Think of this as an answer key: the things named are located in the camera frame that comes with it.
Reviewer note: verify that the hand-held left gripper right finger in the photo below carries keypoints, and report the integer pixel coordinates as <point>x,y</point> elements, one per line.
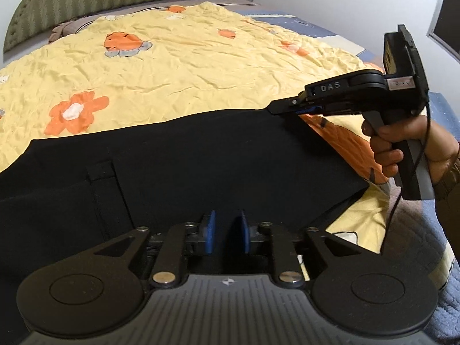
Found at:
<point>243,231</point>

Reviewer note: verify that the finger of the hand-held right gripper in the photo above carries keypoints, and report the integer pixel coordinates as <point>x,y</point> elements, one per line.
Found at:
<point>287,106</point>

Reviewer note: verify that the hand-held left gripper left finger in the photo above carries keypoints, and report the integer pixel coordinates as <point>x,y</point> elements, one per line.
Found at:
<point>211,231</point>

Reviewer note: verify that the black pants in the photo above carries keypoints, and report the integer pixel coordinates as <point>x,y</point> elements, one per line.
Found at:
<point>215,158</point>

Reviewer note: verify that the person's right forearm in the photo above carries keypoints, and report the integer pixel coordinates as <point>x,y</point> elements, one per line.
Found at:
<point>449,205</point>

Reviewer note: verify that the person's right hand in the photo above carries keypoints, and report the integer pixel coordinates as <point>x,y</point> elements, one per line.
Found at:
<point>442,143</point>

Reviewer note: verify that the yellow carrot print blanket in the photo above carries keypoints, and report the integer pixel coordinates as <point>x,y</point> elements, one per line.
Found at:
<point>179,61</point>

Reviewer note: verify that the brown pillow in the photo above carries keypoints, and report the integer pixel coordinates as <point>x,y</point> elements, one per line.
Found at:
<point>66,30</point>

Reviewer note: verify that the dark wall screen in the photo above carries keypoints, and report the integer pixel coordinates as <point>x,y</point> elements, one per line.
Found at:
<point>449,18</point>

